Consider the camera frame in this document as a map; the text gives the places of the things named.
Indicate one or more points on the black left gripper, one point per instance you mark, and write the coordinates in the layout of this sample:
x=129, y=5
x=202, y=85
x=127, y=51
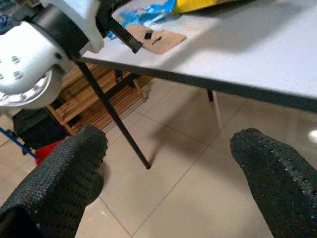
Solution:
x=104, y=15

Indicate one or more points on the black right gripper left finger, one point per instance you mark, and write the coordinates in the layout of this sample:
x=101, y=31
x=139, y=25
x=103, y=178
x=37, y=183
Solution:
x=57, y=178

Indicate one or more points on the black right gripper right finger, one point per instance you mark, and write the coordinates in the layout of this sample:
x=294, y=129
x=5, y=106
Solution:
x=280, y=183

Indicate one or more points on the blue plastic bag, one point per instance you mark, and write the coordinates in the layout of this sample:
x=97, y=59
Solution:
x=146, y=11

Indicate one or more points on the small brown cardboard piece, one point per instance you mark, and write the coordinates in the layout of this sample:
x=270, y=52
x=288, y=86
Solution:
x=161, y=41

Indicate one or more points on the wooden slatted shoe rack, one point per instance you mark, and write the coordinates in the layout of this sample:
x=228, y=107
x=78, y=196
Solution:
x=84, y=104

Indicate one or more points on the yellow bag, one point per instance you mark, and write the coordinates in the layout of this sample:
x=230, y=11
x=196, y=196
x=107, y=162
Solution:
x=195, y=5

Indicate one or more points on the white folding table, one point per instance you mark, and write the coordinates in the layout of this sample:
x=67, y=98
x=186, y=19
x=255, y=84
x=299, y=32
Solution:
x=235, y=49

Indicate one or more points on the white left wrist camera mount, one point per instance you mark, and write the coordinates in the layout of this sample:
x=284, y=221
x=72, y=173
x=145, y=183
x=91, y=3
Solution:
x=85, y=17

